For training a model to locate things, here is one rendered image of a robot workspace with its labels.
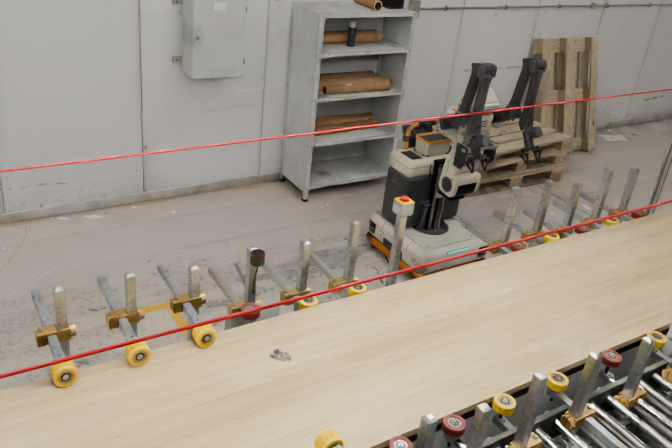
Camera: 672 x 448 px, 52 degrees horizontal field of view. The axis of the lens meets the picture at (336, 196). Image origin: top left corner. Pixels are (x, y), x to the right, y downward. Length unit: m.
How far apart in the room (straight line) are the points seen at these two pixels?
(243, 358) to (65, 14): 3.04
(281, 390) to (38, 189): 3.28
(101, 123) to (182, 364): 2.97
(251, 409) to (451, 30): 4.81
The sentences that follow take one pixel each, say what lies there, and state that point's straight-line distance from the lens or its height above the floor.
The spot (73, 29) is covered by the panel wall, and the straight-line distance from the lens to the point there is 5.02.
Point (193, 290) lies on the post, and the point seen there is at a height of 1.01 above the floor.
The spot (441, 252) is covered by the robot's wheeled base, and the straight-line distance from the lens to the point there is 4.72.
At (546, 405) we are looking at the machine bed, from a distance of 3.04.
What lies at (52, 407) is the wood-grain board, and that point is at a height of 0.90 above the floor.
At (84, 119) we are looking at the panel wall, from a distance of 5.22.
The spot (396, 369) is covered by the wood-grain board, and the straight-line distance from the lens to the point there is 2.65.
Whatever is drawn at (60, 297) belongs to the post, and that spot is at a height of 1.11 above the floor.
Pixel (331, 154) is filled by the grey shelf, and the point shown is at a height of 0.18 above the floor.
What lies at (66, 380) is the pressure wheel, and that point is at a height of 0.93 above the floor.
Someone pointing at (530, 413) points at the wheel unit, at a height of 1.00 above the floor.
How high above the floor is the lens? 2.58
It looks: 26 degrees down
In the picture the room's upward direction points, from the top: 7 degrees clockwise
